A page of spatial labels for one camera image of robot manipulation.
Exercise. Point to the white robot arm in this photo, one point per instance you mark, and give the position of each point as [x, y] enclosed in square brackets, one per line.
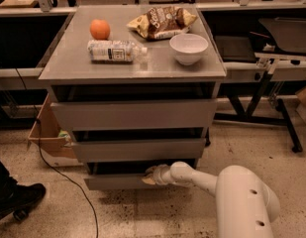
[245, 205]

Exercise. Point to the grey drawer cabinet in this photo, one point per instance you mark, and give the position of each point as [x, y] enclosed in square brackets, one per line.
[71, 76]

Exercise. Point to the grey bottom drawer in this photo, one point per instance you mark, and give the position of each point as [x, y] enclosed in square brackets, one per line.
[123, 175]

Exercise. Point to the white bowl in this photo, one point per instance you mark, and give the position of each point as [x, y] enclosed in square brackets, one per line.
[188, 49]

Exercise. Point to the cardboard box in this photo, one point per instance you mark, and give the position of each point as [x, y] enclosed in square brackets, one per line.
[54, 143]

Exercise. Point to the grey middle drawer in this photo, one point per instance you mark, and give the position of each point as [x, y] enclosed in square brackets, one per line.
[138, 150]

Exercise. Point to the clear plastic water bottle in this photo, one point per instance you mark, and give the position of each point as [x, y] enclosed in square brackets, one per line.
[115, 51]

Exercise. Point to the dark tray on stand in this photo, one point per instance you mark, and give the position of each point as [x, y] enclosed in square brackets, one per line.
[288, 33]

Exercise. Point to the orange fruit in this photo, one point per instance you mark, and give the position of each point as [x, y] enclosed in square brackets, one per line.
[99, 29]

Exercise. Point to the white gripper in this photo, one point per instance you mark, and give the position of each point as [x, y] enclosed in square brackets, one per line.
[159, 175]

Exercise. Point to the grey top drawer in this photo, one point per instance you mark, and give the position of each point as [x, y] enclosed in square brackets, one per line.
[83, 116]

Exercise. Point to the black metal stand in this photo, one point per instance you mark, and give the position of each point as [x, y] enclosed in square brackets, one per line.
[269, 62]

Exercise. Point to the grey drawer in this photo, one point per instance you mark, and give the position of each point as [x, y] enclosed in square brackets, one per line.
[83, 116]
[123, 175]
[138, 150]

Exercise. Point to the black shoe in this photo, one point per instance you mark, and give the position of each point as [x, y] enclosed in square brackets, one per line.
[22, 200]

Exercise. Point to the brown chip bag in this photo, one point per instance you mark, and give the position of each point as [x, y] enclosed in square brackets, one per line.
[160, 23]

